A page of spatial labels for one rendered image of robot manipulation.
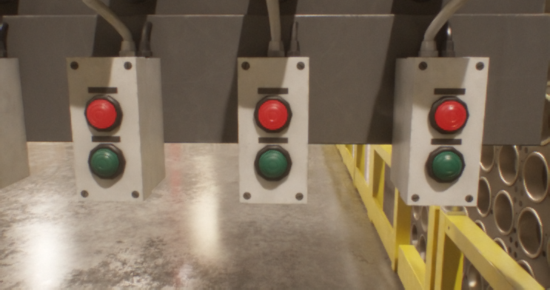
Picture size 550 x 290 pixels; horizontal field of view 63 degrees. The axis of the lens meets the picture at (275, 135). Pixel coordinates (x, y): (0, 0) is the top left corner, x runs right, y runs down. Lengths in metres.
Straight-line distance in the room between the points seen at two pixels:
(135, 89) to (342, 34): 0.24
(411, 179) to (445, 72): 0.11
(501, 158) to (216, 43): 2.50
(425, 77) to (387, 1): 0.15
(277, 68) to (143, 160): 0.17
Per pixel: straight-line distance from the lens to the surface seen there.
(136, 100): 0.48
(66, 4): 0.63
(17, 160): 0.62
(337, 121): 0.55
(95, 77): 0.49
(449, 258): 1.21
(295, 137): 0.45
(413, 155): 0.47
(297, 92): 0.45
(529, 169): 2.66
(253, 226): 2.08
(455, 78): 0.47
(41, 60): 0.62
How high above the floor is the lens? 0.77
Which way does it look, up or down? 10 degrees down
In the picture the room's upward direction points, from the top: straight up
